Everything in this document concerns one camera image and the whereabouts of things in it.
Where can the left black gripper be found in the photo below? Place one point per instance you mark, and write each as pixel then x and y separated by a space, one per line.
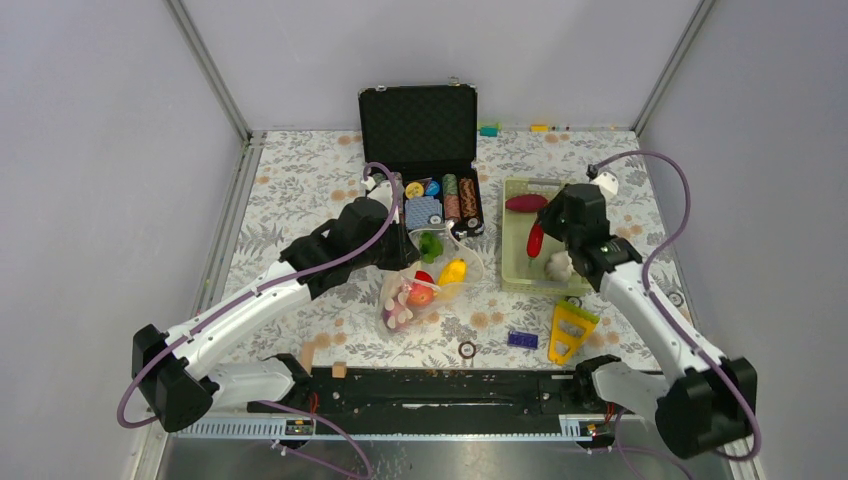
pixel 406 252

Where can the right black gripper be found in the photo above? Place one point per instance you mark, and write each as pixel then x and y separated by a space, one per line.
pixel 546 215

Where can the red toy chili pepper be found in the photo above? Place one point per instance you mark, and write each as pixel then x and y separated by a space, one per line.
pixel 535 241

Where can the green toy leaf vegetable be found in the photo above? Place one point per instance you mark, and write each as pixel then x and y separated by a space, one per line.
pixel 430 247

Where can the red toy tomato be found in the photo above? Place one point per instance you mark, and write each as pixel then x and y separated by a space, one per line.
pixel 421 291

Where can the clear dotted zip top bag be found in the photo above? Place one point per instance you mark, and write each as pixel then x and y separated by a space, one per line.
pixel 450 295

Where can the purple toy onion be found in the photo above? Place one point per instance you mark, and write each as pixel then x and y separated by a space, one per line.
pixel 396 314

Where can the green plastic basket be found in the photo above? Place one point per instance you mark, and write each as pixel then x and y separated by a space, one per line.
pixel 518 272

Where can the yellow toy corn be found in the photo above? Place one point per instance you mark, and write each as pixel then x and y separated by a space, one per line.
pixel 453 272

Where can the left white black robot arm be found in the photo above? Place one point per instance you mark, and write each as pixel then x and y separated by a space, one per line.
pixel 180 372

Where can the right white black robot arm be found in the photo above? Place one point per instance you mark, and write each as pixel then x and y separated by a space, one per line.
pixel 703 399

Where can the dark red toy sweet potato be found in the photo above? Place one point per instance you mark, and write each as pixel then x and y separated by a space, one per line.
pixel 526 203

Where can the white toy mushroom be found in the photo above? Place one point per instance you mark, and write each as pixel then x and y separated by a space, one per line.
pixel 559 267

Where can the yellow triangular plastic tool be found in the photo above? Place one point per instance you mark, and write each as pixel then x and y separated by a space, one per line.
pixel 571 326

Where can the green toy block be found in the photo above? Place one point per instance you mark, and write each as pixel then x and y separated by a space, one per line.
pixel 489 130

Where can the black poker chip case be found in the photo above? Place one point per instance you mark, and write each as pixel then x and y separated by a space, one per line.
pixel 427 131

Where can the floral table mat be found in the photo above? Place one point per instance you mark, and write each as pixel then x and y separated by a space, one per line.
pixel 306 178

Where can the blue toy brick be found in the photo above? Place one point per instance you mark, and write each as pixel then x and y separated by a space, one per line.
pixel 524 340

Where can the small wooden cube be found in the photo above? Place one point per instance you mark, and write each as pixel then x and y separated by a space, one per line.
pixel 339 370

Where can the wooden cone block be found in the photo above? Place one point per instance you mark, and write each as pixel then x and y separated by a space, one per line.
pixel 307 355

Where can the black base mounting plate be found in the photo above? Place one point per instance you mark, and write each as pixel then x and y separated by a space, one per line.
pixel 411 402

